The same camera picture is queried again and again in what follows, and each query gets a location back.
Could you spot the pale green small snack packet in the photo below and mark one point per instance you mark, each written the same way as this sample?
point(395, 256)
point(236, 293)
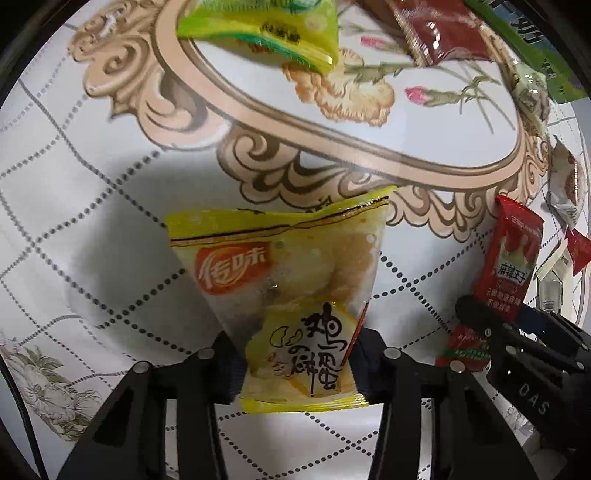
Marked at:
point(529, 90)

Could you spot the white wafer packet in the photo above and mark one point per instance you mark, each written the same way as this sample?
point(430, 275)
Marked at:
point(555, 281)

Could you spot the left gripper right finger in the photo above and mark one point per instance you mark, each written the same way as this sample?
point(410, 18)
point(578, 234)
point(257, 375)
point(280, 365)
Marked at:
point(386, 375)

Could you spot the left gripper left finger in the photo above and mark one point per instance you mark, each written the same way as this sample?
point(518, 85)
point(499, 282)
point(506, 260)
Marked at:
point(214, 374)

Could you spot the green fruit candy packet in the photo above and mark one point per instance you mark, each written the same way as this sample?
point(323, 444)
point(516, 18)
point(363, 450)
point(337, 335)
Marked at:
point(304, 31)

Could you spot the red spicy strip packet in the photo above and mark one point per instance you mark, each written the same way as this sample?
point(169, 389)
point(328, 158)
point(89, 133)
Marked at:
point(504, 281)

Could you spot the white patterned bed mat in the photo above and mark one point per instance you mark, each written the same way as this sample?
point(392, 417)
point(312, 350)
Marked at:
point(111, 123)

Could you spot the yellow egg cake packet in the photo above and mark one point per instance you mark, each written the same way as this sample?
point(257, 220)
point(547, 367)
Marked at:
point(291, 290)

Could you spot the oat cookie packet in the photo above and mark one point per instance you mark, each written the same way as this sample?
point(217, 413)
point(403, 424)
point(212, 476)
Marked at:
point(566, 185)

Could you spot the dark red brown snack packet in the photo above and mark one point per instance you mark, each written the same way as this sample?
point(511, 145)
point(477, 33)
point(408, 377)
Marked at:
point(434, 31)

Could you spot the blue cardboard milk box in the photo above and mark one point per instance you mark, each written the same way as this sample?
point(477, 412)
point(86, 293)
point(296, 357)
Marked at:
point(530, 43)

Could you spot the red triangular snack packet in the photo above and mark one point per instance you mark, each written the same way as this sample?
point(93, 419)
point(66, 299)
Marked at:
point(579, 247)

